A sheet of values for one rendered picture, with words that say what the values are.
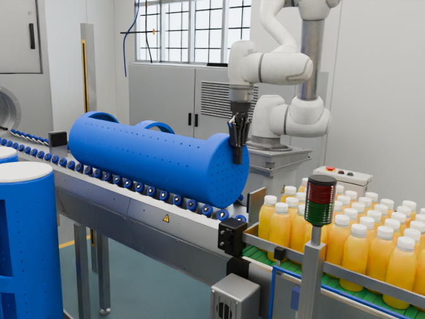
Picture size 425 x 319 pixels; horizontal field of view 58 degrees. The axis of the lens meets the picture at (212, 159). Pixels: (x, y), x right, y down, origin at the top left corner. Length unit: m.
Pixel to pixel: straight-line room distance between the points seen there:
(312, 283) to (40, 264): 1.19
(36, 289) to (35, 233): 0.25
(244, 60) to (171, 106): 2.63
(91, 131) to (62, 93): 4.77
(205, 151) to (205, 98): 2.22
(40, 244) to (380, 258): 1.29
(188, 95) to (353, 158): 1.81
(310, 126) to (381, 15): 2.32
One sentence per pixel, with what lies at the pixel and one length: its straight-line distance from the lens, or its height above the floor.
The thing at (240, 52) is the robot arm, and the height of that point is 1.53.
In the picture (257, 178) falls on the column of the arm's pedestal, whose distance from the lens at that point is 1.97.
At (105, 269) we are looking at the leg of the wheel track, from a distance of 2.43.
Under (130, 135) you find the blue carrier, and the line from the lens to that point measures 1.67.
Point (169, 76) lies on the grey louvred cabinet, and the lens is 3.96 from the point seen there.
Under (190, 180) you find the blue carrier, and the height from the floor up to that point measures 1.08.
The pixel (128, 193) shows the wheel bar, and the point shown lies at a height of 0.92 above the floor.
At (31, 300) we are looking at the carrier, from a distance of 1.88.
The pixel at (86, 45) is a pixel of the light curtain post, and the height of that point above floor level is 1.57.
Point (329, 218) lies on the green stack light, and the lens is 0.90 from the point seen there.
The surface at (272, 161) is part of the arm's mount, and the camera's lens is 1.85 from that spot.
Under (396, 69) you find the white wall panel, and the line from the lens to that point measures 4.03.
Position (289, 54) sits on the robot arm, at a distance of 1.36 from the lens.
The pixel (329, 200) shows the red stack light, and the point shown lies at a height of 1.22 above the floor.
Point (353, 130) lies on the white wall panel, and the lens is 4.20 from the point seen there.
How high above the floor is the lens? 1.50
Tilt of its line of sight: 14 degrees down
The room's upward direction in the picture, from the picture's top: 2 degrees clockwise
